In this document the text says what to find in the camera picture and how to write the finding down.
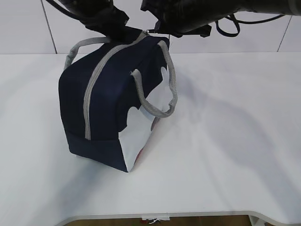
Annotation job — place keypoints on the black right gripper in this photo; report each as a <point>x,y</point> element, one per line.
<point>188,17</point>

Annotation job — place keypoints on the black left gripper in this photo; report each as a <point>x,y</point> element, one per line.
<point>103,17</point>

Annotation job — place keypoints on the navy blue lunch bag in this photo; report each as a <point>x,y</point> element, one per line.
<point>112,94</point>

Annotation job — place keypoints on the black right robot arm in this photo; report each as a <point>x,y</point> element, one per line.
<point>279,8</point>

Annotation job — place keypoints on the white bracket under table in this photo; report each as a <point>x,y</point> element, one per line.
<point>155,218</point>

